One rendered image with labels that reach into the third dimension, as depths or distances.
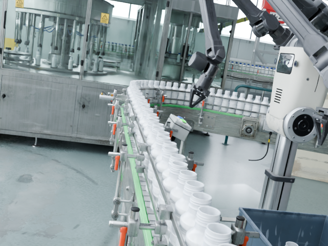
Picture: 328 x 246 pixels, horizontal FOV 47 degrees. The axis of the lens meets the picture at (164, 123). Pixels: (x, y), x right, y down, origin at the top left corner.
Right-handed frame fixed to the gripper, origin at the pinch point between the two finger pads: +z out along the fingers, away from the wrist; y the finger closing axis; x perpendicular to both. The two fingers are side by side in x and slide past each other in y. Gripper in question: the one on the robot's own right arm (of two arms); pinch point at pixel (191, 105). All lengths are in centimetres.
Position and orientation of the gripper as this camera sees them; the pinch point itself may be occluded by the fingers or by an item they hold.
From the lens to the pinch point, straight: 165.6
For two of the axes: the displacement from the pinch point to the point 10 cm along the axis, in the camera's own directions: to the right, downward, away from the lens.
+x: 8.6, 4.5, 2.3
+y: 1.5, 2.1, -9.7
